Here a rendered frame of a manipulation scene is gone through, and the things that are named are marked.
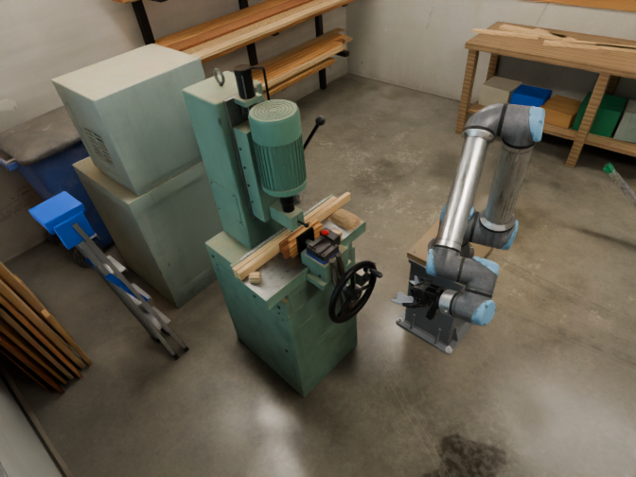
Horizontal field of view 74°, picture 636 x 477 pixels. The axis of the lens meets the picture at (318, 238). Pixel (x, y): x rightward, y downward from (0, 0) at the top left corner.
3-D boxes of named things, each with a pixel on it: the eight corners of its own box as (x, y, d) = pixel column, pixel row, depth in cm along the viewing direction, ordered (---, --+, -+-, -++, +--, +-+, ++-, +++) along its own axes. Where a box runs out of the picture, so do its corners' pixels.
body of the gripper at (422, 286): (419, 276, 160) (448, 283, 151) (424, 293, 164) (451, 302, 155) (408, 288, 156) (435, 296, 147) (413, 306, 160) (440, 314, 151)
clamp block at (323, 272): (325, 284, 168) (324, 268, 162) (301, 268, 175) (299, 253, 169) (349, 263, 175) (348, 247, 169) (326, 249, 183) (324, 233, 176)
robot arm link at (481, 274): (466, 253, 141) (456, 289, 141) (503, 261, 137) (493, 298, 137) (467, 256, 150) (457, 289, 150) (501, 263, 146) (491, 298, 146)
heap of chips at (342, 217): (350, 231, 185) (350, 224, 183) (326, 219, 193) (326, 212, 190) (363, 220, 190) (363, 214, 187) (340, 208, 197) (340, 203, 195)
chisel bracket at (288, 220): (293, 235, 174) (291, 219, 168) (271, 220, 181) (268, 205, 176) (306, 225, 177) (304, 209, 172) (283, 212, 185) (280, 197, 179)
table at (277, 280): (284, 325, 159) (282, 314, 155) (235, 285, 175) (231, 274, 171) (382, 239, 189) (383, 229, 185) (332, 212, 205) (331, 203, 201)
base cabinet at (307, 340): (304, 399, 224) (287, 319, 176) (237, 338, 256) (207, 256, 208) (358, 344, 247) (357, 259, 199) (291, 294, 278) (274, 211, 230)
